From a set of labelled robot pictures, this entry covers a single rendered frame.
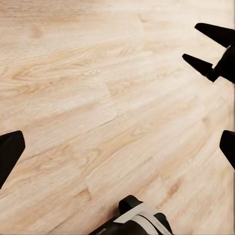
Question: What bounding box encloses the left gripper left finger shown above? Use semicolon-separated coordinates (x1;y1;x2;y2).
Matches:
0;130;25;188

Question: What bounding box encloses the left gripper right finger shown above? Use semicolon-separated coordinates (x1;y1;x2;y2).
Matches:
219;130;235;170

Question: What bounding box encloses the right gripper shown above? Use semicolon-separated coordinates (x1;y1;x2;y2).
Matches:
182;23;235;84

